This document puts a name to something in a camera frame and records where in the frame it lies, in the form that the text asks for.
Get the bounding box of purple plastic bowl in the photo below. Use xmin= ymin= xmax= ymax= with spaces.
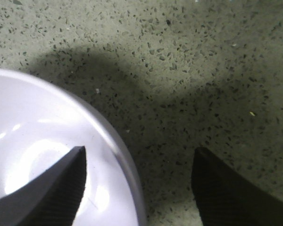
xmin=0 ymin=69 xmax=147 ymax=226

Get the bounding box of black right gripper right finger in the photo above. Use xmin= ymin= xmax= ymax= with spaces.
xmin=191 ymin=147 xmax=283 ymax=226

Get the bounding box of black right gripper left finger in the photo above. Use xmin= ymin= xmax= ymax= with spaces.
xmin=0 ymin=146 xmax=87 ymax=226

